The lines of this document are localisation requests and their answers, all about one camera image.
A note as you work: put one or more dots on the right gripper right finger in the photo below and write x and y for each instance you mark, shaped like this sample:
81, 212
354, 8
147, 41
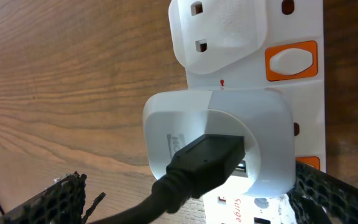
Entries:
317, 195

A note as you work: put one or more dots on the white USB wall adapter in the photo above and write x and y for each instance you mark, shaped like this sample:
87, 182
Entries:
174, 119

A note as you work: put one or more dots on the white power strip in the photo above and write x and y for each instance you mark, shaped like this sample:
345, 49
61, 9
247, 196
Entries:
257, 45

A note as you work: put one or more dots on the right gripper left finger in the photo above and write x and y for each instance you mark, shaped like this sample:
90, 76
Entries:
61, 203

